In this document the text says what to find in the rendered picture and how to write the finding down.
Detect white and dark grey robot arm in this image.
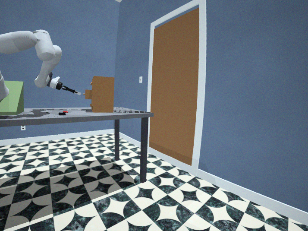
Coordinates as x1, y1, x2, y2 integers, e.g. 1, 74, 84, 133
0, 30, 62, 100

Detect brown wooden chest of drawers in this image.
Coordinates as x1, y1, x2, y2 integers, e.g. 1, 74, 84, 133
92, 76, 114, 113

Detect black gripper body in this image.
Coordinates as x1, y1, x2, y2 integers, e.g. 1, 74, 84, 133
56, 82, 64, 90

